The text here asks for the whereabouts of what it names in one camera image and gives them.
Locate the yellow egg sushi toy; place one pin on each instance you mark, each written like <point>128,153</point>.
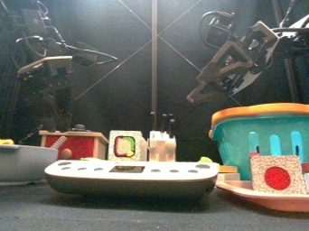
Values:
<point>227,169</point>

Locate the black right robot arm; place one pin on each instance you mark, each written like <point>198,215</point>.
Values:
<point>293,39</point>

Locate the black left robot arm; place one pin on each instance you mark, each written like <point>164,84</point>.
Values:
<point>32,21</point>

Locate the sushi roll block green filling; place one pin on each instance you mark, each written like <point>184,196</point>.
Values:
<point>124,145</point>

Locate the sushi roll block red circle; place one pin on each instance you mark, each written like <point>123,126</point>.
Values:
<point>277,177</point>

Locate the grey threaded bolt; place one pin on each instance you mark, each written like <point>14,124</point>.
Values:
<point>59,142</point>

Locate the red wooden box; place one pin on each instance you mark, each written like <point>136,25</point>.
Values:
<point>81,145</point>

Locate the small yellow toy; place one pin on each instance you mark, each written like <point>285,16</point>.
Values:
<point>5,141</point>

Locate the grey-blue bowl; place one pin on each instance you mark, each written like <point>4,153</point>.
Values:
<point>24,162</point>

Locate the grey vertical pole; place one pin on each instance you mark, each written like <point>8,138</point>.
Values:
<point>154,60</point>

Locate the teal basket with orange rim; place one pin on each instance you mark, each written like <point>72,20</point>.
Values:
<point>237,141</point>

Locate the white knife block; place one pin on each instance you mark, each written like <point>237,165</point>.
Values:
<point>160,150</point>

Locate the green toy lettuce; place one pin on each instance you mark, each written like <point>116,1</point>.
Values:
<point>206,160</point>

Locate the white toy sink tray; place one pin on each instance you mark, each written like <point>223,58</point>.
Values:
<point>132,183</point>

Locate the pink tray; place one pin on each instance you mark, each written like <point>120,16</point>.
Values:
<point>261,198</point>

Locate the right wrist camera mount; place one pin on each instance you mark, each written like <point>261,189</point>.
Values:
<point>265,30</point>

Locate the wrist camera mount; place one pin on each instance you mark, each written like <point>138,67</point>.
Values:
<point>265,30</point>
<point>45,63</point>

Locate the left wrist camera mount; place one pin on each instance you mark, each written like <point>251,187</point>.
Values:
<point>45,63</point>

